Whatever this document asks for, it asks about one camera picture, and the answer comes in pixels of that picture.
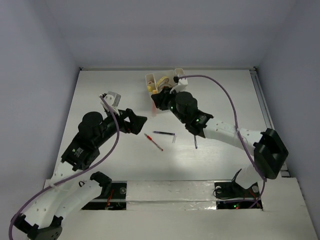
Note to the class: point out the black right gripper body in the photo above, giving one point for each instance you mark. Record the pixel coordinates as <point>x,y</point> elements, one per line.
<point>172,105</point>

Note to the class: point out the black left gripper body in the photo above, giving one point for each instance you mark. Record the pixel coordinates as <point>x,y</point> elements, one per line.
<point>111,129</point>

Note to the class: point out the pink highlighter marker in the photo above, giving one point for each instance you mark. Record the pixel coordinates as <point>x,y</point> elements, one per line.
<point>154,110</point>

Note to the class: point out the yellow highlighter marker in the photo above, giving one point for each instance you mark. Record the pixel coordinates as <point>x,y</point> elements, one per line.
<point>150,89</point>

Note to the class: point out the patterned washi tape roll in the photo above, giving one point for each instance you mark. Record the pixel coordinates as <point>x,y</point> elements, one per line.
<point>165,81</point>

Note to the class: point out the blue ballpoint pen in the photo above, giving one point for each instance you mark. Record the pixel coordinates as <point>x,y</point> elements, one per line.
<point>195,142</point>

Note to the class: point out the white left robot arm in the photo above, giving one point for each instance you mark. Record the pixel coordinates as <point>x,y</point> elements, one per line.
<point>41,217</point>

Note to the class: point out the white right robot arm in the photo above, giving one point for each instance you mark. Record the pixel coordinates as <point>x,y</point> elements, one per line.
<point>265,149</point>

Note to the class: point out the red gel pen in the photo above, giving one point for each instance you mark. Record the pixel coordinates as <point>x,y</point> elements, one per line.
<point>150,139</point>

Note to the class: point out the white perforated organizer basket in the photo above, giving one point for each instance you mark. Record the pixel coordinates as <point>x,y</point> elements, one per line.
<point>157,81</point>

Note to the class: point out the purple gel pen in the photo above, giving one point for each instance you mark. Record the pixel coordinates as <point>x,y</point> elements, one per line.
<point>164,133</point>

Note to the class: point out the clear pen cap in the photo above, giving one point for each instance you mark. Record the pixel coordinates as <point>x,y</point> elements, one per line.
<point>174,139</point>

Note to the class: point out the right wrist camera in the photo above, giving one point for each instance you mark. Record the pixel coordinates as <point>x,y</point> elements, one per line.
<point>181,83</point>

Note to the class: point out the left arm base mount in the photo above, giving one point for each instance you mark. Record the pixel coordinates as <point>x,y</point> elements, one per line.
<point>115,200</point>

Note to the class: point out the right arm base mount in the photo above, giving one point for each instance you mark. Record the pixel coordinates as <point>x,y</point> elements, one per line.
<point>231,196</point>

